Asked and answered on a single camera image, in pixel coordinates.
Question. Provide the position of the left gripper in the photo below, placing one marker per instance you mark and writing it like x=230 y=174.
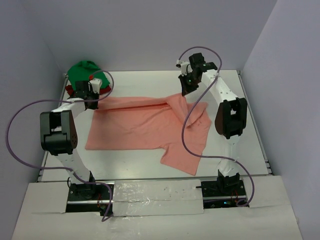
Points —
x=96 y=95

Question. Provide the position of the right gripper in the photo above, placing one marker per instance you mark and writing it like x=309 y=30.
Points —
x=186 y=89

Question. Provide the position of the pink t shirt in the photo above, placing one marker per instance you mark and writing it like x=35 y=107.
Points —
x=146 y=123

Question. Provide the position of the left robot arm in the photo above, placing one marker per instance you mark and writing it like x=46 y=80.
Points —
x=58 y=135

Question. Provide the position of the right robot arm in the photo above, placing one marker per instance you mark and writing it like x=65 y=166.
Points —
x=231 y=116

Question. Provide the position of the red folded t shirt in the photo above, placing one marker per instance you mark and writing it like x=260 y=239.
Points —
x=71 y=91

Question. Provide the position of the green folded t shirt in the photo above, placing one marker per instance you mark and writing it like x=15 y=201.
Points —
x=82 y=71

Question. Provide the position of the silver taped panel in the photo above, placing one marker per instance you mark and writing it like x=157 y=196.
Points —
x=157 y=198

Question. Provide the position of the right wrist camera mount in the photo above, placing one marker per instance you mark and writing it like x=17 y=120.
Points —
x=184 y=66

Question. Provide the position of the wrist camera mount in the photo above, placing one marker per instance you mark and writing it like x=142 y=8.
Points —
x=184 y=66
x=94 y=84

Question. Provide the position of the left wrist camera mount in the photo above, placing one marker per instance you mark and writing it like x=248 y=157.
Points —
x=94 y=84

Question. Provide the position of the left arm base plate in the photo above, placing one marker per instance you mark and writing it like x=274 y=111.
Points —
x=95 y=198

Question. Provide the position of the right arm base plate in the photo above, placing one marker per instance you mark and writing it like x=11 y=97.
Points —
x=214 y=198

